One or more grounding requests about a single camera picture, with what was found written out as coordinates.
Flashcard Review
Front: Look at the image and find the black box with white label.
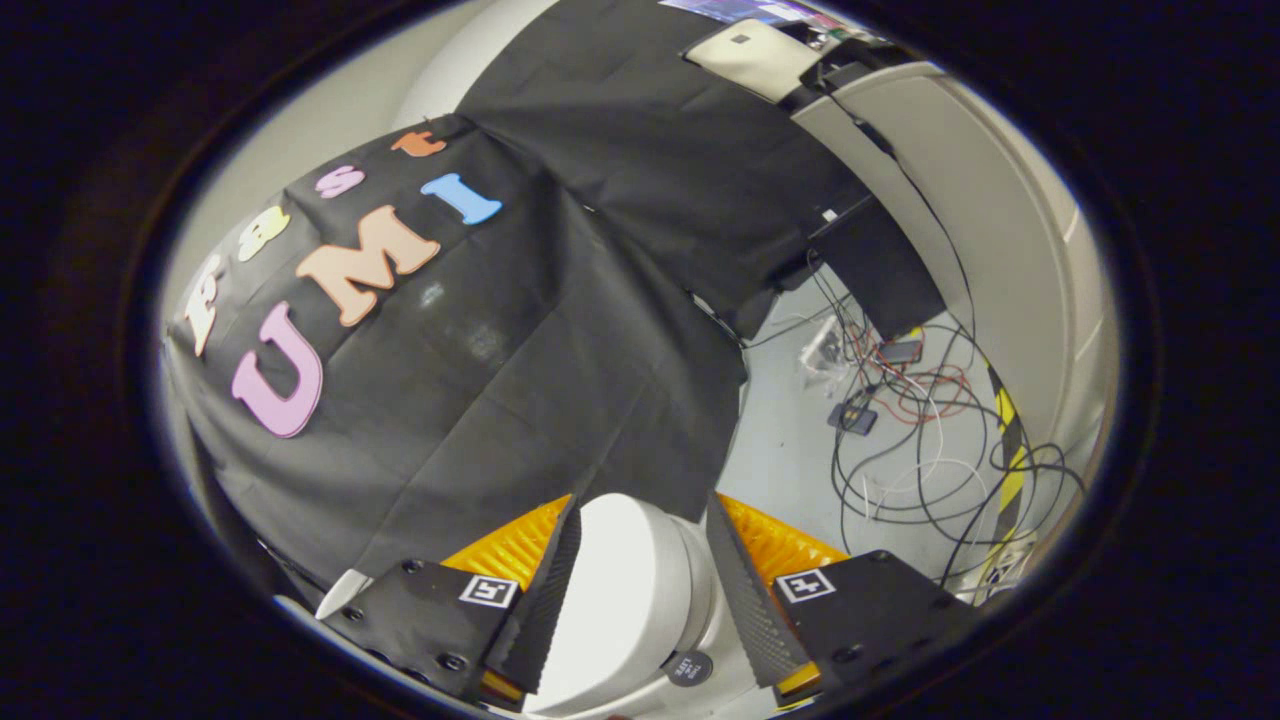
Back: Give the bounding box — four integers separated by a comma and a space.
808, 195, 948, 341

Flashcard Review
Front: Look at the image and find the beige flat device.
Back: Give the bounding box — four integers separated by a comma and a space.
685, 18, 823, 103

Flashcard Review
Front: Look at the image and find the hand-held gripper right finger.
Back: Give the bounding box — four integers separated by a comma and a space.
705, 490, 981, 706

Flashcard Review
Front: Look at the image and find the white cabinet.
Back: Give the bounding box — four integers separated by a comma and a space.
790, 60, 1111, 471

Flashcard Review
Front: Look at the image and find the tangle of floor cables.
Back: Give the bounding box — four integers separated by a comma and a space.
800, 250, 1086, 591

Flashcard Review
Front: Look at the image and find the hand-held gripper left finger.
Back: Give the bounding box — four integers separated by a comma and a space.
320, 493, 583, 706

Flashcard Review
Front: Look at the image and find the yellow black hazard tape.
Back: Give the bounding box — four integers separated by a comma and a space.
975, 360, 1041, 601

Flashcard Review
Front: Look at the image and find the black backdrop cloth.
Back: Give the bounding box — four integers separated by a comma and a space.
165, 0, 871, 601

